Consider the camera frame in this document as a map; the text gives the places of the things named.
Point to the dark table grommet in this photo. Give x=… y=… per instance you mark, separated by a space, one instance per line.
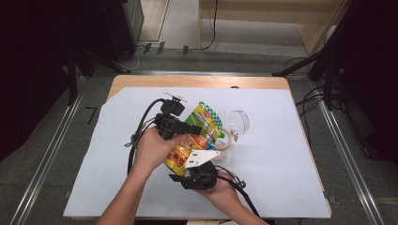
x=234 y=87

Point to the person's left hand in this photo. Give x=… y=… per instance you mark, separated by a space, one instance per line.
x=151 y=153

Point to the clear round jug lid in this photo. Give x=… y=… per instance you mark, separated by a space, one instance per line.
x=240 y=121

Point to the yellow green refill pouch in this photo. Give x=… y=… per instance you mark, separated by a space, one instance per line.
x=203 y=120

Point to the black stand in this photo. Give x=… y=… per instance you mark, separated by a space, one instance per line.
x=328 y=56
x=72 y=78

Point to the light wooden shelf unit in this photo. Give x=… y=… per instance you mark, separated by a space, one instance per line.
x=269 y=12

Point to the metal floor rail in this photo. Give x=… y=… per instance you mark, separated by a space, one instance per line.
x=203 y=73
x=47 y=159
x=347 y=156

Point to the small black tape strip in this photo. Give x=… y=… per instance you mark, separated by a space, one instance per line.
x=147 y=48
x=185 y=50
x=160 y=47

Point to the person's right hand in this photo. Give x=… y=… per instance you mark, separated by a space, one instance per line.
x=223 y=192

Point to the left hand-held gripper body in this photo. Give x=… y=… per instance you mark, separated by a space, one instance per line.
x=170 y=125

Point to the dark curtain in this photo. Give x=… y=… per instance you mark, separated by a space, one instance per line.
x=375 y=78
x=31 y=62

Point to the black cabinet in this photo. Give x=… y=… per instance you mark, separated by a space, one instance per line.
x=125 y=25

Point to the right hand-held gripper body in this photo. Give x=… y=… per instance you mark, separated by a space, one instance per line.
x=200 y=178

